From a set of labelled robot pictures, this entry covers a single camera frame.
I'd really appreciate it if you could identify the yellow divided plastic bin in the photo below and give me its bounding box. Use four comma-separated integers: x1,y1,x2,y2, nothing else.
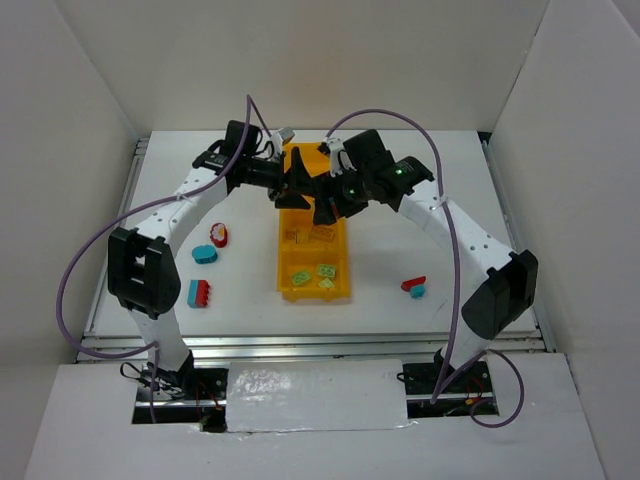
277,142,351,302

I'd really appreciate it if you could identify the red flower lego brick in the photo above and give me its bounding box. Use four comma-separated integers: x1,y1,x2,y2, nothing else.
209,222,229,248

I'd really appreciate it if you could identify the lime green lego brick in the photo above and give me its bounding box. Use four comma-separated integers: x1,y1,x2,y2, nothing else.
316,263,337,279

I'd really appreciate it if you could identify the white foil covered panel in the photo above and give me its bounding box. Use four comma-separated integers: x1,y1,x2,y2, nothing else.
226,359,409,433

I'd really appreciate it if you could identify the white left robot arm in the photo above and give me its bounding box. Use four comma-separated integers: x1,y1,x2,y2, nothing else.
107,121,294,395

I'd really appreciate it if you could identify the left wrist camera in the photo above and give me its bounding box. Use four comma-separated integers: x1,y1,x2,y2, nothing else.
270,127,295,152

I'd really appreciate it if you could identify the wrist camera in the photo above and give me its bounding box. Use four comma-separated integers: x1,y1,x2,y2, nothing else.
323,138,346,177
270,127,295,152

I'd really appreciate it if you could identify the teal small lego brick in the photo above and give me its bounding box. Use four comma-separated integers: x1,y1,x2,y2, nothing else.
409,284,426,299

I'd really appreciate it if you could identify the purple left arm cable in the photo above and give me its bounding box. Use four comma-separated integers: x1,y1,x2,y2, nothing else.
56,93,274,424

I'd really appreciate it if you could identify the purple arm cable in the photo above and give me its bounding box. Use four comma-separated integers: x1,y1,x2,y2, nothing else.
324,107,525,429
56,93,274,424

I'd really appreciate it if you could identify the pale green lego brick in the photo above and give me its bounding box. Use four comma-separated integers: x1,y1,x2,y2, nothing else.
318,278,335,289

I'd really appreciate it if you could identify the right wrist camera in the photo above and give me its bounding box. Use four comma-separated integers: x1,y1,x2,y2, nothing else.
323,138,346,177

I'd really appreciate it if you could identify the red studded lego brick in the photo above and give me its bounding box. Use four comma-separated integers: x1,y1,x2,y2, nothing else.
195,280,211,308

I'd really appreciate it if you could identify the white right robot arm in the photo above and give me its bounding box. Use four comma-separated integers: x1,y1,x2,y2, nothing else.
300,131,510,340

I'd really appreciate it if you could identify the red curved lego brick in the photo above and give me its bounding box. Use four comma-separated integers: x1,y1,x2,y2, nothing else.
400,276,427,292

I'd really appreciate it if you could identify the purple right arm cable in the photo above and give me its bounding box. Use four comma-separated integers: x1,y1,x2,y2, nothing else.
324,107,525,429

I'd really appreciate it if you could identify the teal rectangular lego brick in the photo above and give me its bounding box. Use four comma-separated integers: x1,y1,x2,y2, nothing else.
187,279,200,309

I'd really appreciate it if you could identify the lime green lego in bin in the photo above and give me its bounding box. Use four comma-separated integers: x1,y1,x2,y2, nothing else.
290,269,312,288

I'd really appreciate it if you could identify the teal rounded lego brick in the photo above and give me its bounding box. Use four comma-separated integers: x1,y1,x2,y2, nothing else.
191,245,218,264

